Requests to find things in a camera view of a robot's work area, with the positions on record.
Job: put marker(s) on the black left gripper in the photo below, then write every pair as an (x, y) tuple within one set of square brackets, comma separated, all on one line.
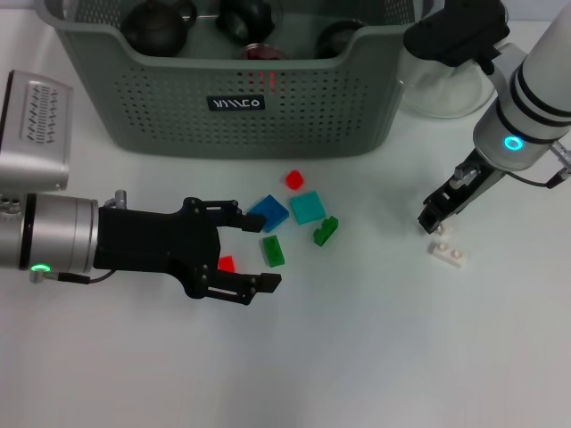
[(151, 241)]

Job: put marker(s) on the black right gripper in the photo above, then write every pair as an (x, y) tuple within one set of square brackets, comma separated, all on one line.
[(477, 183)]

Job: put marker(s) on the small red square block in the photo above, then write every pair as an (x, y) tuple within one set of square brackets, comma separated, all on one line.
[(226, 264)]

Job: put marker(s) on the blue square toy tile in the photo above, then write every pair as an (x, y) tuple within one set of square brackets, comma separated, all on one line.
[(273, 208)]

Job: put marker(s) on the green stepped toy brick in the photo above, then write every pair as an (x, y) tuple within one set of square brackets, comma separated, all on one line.
[(325, 232)]

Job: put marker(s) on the grey perforated plastic storage basket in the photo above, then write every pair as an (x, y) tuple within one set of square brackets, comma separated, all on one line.
[(290, 125)]

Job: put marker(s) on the green rectangular toy brick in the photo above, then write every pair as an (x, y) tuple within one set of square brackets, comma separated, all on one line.
[(273, 251)]

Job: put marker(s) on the cyan square toy tile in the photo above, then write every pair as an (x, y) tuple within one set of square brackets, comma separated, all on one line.
[(307, 207)]

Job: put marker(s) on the small red studded cube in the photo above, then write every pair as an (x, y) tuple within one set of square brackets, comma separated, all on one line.
[(294, 178)]

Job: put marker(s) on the left gripper silver side plug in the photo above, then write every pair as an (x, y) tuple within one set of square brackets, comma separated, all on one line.
[(119, 198)]

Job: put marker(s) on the dark brown clay teapot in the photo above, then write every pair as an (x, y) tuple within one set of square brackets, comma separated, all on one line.
[(154, 31)]

